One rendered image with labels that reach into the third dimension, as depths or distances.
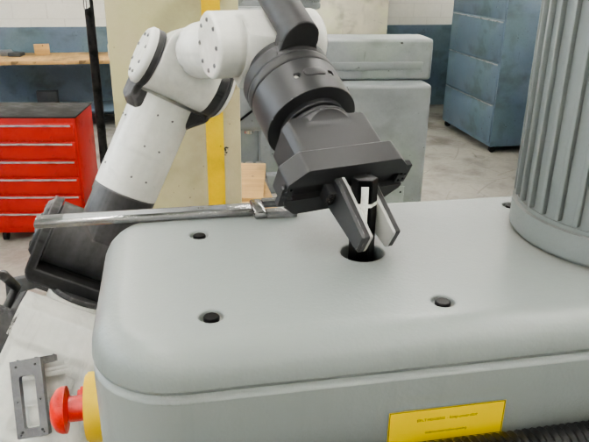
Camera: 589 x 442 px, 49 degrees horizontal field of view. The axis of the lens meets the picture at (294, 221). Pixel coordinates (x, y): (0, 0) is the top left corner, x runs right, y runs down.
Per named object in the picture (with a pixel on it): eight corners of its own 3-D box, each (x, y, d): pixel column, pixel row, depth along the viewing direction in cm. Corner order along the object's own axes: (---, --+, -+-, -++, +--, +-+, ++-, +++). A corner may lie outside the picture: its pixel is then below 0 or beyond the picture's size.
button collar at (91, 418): (88, 459, 55) (80, 400, 52) (94, 413, 60) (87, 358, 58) (112, 455, 55) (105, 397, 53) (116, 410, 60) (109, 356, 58)
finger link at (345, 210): (363, 255, 54) (332, 199, 57) (376, 231, 51) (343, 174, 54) (346, 259, 53) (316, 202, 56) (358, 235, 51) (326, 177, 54)
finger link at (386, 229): (395, 228, 52) (362, 172, 55) (382, 252, 54) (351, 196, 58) (412, 224, 53) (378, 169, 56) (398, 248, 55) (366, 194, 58)
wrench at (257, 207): (31, 234, 58) (31, 225, 58) (39, 217, 62) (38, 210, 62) (297, 217, 63) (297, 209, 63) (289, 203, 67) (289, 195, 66)
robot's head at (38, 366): (34, 429, 80) (5, 442, 72) (26, 359, 81) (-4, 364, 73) (84, 420, 80) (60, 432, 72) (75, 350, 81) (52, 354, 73)
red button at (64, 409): (50, 445, 55) (44, 406, 53) (57, 415, 58) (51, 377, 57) (91, 440, 55) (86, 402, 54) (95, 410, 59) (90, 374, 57)
